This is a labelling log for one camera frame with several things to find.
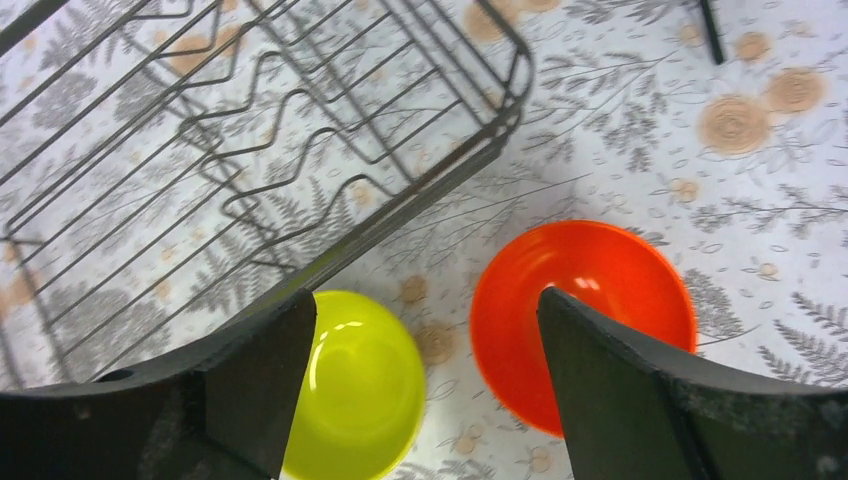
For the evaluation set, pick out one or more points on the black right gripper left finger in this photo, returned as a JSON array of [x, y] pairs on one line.
[[220, 407]]

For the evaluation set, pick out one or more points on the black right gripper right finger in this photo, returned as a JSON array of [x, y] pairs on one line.
[[633, 407]]

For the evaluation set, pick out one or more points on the yellow green bowl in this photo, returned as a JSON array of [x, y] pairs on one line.
[[363, 395]]

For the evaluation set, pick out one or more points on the orange bowl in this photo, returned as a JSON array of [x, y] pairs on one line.
[[609, 268]]

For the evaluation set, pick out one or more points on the floral tablecloth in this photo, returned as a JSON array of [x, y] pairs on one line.
[[736, 173]]

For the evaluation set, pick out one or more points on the black microphone tripod stand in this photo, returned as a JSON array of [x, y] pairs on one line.
[[711, 32]]

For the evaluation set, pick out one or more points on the black wire dish rack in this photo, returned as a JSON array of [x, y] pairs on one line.
[[165, 163]]

